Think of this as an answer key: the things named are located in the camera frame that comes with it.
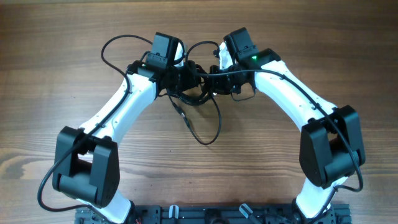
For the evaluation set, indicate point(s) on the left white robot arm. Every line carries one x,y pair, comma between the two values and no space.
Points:
86,165

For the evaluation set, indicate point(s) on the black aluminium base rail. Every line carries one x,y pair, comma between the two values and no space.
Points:
271,213

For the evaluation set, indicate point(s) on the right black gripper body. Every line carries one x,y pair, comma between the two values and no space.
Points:
219,80

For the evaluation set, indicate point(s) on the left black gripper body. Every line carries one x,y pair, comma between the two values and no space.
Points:
189,78

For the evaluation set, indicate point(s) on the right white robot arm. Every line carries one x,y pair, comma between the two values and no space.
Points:
331,143

